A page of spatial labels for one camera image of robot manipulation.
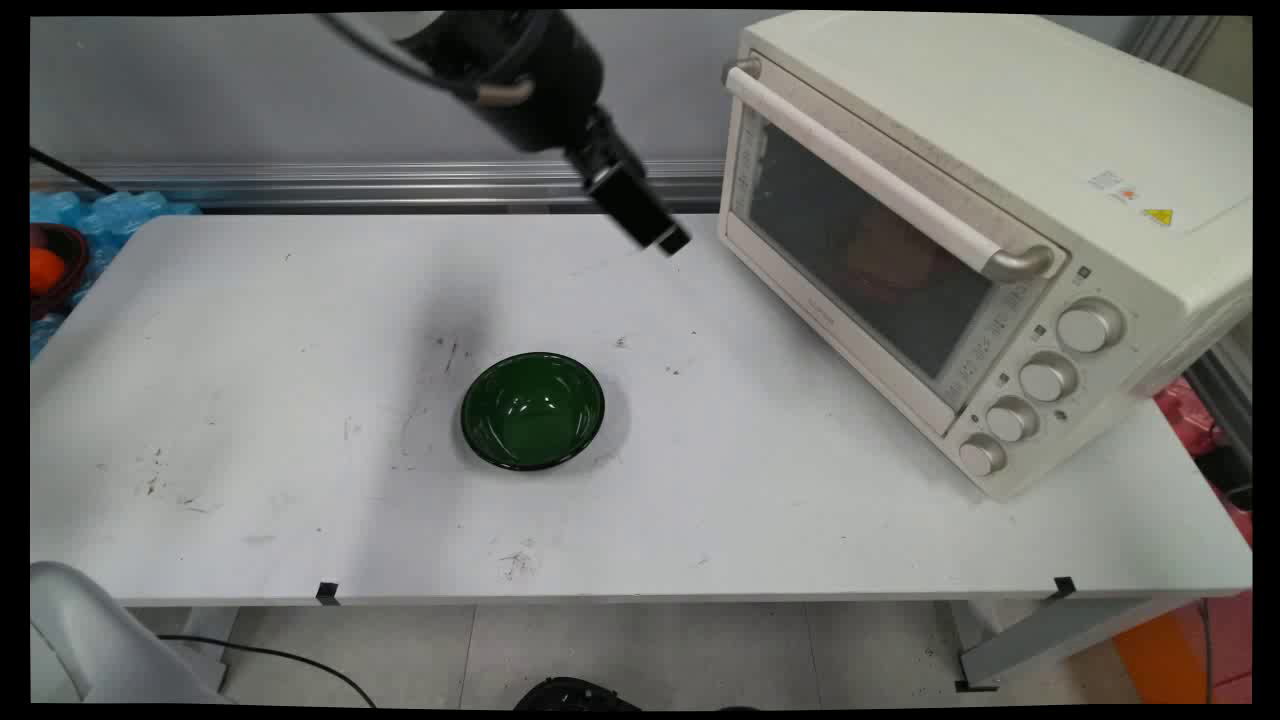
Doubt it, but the black floor cable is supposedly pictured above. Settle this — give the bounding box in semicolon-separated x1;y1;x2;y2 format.
158;634;378;707

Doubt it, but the aluminium frame rail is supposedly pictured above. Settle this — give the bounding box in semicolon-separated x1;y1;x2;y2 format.
30;158;727;213

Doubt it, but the silver oven knob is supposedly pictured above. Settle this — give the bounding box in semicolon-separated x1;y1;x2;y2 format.
958;433;1008;478
1018;351;1079;403
985;396;1040;443
1057;298;1126;354

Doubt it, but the black object on floor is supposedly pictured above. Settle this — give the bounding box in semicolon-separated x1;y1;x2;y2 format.
514;677;642;711

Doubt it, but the dark red bowl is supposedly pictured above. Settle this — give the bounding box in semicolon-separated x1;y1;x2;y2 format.
30;222;91;322

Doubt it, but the red plastic bag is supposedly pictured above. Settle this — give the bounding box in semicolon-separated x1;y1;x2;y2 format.
1154;377;1253;547

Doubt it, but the orange box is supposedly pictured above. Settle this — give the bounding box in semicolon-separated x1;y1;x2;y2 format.
1111;610;1213;705

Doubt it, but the grey table leg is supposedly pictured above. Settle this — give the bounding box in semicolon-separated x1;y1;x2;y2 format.
953;597;1193;693

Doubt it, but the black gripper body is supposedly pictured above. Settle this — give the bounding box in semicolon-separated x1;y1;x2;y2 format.
398;10;607;154

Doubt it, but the thin black cable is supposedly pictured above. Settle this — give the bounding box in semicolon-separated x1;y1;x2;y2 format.
30;147;120;197

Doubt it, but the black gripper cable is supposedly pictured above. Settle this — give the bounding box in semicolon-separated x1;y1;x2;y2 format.
316;13;538;108

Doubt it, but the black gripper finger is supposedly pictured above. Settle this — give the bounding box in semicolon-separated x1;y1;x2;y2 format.
585;150;673;253

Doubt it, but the orange fruit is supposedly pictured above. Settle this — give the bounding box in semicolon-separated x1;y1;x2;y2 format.
30;247;67;297

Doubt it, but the glass oven door with handle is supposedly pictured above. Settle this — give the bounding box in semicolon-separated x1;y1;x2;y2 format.
721;58;1067;437

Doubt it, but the green bowl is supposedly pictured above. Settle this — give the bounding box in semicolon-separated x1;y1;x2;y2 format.
460;351;607;472

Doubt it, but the cream toaster oven body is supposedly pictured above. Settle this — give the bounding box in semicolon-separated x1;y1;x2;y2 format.
720;10;1253;502

